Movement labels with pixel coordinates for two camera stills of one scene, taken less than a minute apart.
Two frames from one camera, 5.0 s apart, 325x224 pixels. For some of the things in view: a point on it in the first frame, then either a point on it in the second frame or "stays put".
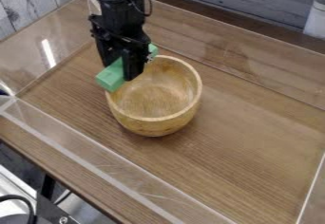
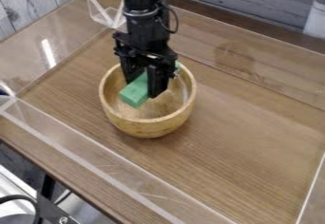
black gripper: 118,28 to 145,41
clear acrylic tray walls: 240,166 stays put
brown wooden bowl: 157,103 stays put
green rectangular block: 111,77 to 136,91
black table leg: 47,187 stays put
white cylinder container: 315,20 stays put
